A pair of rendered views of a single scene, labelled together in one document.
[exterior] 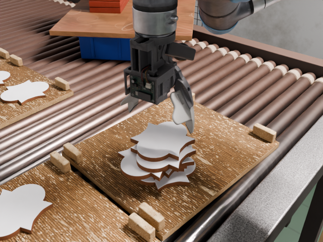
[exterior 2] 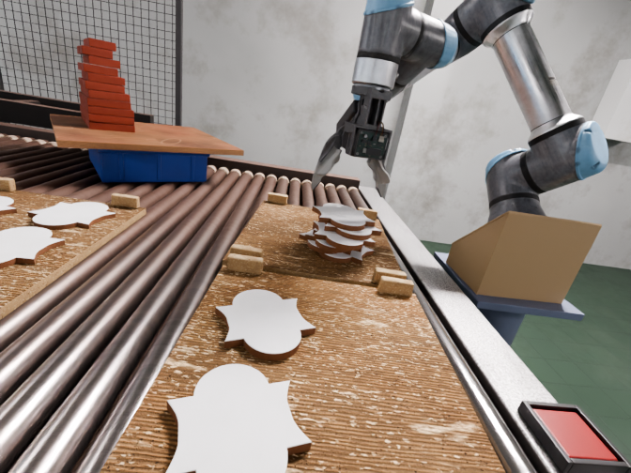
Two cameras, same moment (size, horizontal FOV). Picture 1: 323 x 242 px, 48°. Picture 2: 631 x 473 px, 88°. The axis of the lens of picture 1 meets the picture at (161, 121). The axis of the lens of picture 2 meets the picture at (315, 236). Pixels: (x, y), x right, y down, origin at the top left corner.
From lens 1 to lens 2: 62 cm
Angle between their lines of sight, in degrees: 43
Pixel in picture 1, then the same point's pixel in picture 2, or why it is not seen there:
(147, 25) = (387, 75)
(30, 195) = (261, 300)
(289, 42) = not seen: hidden behind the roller
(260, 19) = not seen: hidden behind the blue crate
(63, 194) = (288, 291)
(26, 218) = (293, 320)
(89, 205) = (326, 290)
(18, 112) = (93, 236)
